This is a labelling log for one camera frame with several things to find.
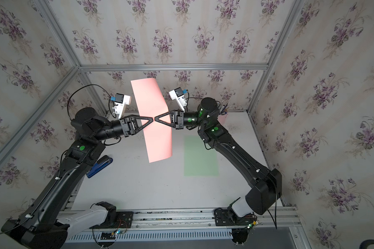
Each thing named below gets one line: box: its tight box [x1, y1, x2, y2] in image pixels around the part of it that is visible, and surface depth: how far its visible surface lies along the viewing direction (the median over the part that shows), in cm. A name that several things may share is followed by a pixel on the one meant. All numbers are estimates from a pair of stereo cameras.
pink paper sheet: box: [130, 77, 173, 163], surface depth 55 cm
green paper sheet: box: [183, 135, 219, 177], surface depth 93 cm
